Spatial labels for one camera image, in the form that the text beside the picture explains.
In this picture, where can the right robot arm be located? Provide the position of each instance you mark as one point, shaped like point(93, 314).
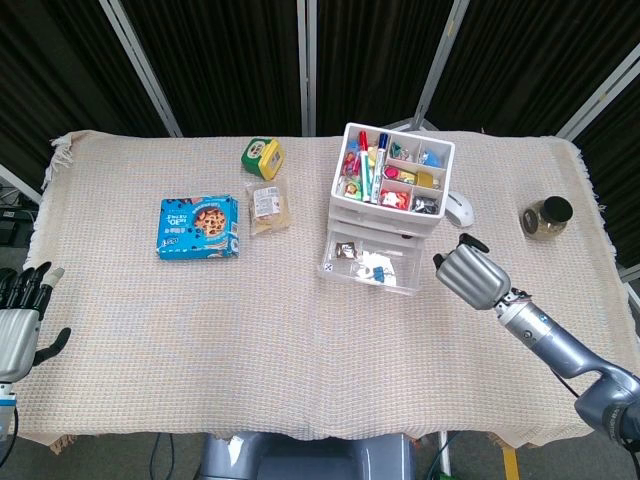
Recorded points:
point(550, 340)

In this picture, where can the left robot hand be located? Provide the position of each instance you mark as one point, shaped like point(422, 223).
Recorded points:
point(17, 330)

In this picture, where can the blue binder clip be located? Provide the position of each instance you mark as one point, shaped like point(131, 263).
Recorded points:
point(379, 273)

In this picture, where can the brown small packet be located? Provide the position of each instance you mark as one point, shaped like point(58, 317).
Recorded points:
point(346, 250)

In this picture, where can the clear snack packet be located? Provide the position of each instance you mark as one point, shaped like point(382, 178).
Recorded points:
point(267, 207)

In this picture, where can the red marker pen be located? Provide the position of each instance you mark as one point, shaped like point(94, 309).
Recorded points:
point(363, 137)

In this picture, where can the white computer mouse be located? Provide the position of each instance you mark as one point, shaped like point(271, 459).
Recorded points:
point(460, 210)

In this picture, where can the glass jar black lid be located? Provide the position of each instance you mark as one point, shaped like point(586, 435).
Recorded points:
point(547, 217)

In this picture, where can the blue cookie box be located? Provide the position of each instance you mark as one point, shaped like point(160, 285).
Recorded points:
point(197, 227)

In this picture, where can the beige woven tablecloth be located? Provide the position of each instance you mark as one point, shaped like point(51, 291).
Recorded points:
point(250, 325)

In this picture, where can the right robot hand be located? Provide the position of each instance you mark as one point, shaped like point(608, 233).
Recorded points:
point(472, 275)

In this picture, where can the brass padlock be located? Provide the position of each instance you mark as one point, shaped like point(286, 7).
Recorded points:
point(427, 178)

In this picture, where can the grey metal screen post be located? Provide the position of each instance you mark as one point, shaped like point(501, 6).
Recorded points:
point(142, 70)
point(306, 65)
point(600, 95)
point(440, 60)

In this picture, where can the grey robot torso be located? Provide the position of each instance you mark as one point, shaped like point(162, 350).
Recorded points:
point(325, 460)

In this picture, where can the green marker pen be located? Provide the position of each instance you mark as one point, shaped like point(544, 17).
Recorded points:
point(369, 175)

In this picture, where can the green and yellow tin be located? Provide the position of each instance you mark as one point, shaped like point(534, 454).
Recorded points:
point(260, 157)

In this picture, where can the white desktop drawer organizer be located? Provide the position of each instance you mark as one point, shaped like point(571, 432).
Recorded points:
point(380, 207)

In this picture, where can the blue marker pen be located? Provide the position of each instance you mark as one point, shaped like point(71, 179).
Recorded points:
point(381, 165)

